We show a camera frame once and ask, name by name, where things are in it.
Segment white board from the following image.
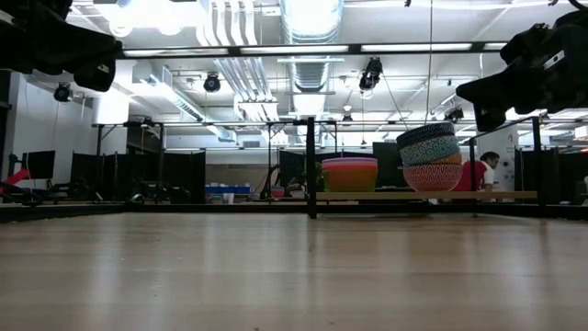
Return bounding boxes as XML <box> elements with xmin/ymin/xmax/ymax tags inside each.
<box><xmin>477</xmin><ymin>123</ymin><xmax>520</xmax><ymax>192</ymax></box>

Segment wooden shelf black metal frame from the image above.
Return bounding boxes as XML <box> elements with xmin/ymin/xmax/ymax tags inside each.
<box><xmin>305</xmin><ymin>114</ymin><xmax>543</xmax><ymax>221</ymax></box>

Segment green translucent plastic bowl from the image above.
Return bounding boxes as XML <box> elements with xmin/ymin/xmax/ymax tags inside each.
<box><xmin>322</xmin><ymin>167</ymin><xmax>379</xmax><ymax>193</ymax></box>

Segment black computer monitor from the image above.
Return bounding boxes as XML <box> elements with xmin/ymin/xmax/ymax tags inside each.
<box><xmin>21</xmin><ymin>150</ymin><xmax>57</xmax><ymax>181</ymax></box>

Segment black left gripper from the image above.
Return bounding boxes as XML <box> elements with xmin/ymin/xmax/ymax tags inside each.
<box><xmin>0</xmin><ymin>0</ymin><xmax>124</xmax><ymax>93</ymax></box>

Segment red machine part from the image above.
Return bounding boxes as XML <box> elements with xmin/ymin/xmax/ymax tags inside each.
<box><xmin>0</xmin><ymin>168</ymin><xmax>33</xmax><ymax>197</ymax></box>

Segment blue storage bins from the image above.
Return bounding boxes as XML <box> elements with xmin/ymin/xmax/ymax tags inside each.
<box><xmin>205</xmin><ymin>185</ymin><xmax>253</xmax><ymax>195</ymax></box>

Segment orange translucent plastic bowl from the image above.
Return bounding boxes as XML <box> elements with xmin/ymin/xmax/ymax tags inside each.
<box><xmin>322</xmin><ymin>164</ymin><xmax>379</xmax><ymax>172</ymax></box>

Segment dark blue spiral ceramic bowl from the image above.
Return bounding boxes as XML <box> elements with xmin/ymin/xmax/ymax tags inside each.
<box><xmin>395</xmin><ymin>120</ymin><xmax>457</xmax><ymax>151</ymax></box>

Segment black aluminium rig frame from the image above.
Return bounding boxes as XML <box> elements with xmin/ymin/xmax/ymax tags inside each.
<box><xmin>0</xmin><ymin>41</ymin><xmax>588</xmax><ymax>224</ymax></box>

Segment purple translucent plastic bowl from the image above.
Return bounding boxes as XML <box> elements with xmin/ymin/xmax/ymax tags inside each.
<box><xmin>322</xmin><ymin>156</ymin><xmax>379</xmax><ymax>163</ymax></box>

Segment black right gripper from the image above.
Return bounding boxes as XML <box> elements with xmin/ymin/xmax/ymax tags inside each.
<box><xmin>456</xmin><ymin>8</ymin><xmax>588</xmax><ymax>132</ymax></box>

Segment black background rig frame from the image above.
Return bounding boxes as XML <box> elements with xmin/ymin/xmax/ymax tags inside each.
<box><xmin>91</xmin><ymin>120</ymin><xmax>339</xmax><ymax>206</ymax></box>

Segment silver ventilation duct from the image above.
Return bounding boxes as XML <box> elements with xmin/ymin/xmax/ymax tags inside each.
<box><xmin>279</xmin><ymin>0</ymin><xmax>345</xmax><ymax>119</ymax></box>

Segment orange patterned ceramic bowl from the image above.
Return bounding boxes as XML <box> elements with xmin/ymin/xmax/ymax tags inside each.
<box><xmin>399</xmin><ymin>135</ymin><xmax>461</xmax><ymax>167</ymax></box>

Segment black partition screen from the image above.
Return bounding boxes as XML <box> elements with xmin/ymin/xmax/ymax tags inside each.
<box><xmin>68</xmin><ymin>149</ymin><xmax>207</xmax><ymax>204</ymax></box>

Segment person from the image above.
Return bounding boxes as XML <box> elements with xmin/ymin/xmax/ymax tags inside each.
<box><xmin>452</xmin><ymin>150</ymin><xmax>502</xmax><ymax>203</ymax></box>

